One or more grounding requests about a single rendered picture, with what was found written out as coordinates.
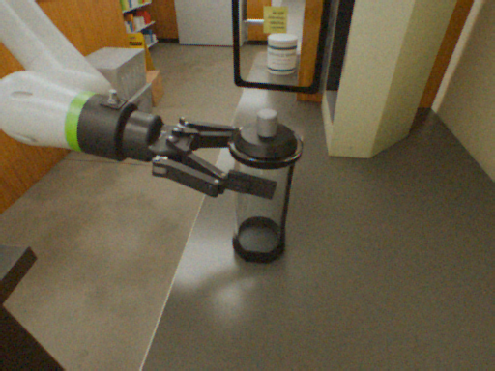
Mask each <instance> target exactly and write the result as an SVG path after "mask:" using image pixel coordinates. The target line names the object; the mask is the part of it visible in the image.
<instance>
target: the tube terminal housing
mask: <svg viewBox="0 0 495 371"><path fill-rule="evenodd" d="M456 2H457V0H355V4H354V8H353V16H352V20H351V24H350V33H349V37H348V40H349V42H350V43H349V46H348V50H347V59H346V63H345V67H344V71H342V74H341V78H340V86H339V90H338V94H337V98H336V107H335V114H334V118H333V124H332V123H331V119H330V115H329V107H328V104H327V100H326V95H325V94H324V95H323V98H322V103H321V111H322V117H323V122H324V127H325V132H326V142H327V147H328V153H329V156H335V157H373V156H374V155H376V154H379V153H380V152H381V151H383V150H385V149H387V148H388V147H390V146H391V145H393V144H394V143H395V142H398V141H400V140H401V139H402V138H406V136H407V135H408V133H409V131H410V127H411V126H412V123H413V119H414V117H415V115H416V112H417V108H418V106H419V104H420V99H421V97H422V94H423V90H424V88H425V85H426V84H427V79H428V77H429V76H430V71H431V70H432V67H433V65H434V61H435V58H436V56H437V54H438V50H439V48H440V46H441V43H442V39H443V38H444V36H445V34H446V29H447V28H448V25H449V23H450V19H451V15H452V13H453V9H454V6H455V4H456Z"/></svg>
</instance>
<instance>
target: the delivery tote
mask: <svg viewBox="0 0 495 371"><path fill-rule="evenodd" d="M144 54H145V49H140V48H117V47H103V48H101V49H100V50H97V51H95V52H93V53H92V54H89V55H87V56H85V57H84V58H85V59H86V60H87V61H88V62H89V63H90V64H91V65H92V66H93V67H94V68H95V69H97V70H98V71H99V72H100V73H101V74H102V75H103V76H104V77H105V78H106V79H107V80H108V81H109V82H110V84H111V86H112V87H113V88H114V90H116V91H117V96H118V98H120V99H126V100H129V99H130V98H131V97H132V95H135V94H136V92H137V91H139V90H140V89H141V87H144V86H145V84H146V75H145V59H144Z"/></svg>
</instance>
